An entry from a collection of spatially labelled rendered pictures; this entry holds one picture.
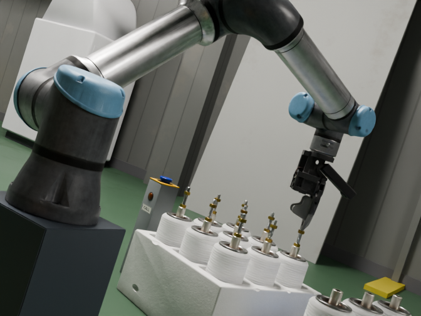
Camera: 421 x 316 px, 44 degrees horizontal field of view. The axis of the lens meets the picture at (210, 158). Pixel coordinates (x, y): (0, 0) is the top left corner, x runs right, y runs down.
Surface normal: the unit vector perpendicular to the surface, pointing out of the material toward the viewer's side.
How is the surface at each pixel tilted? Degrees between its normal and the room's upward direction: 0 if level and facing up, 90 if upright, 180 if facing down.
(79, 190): 72
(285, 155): 82
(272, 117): 82
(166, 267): 90
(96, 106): 87
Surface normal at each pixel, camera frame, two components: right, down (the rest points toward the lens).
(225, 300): 0.61, 0.23
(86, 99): 0.24, 0.07
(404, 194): -0.49, -0.13
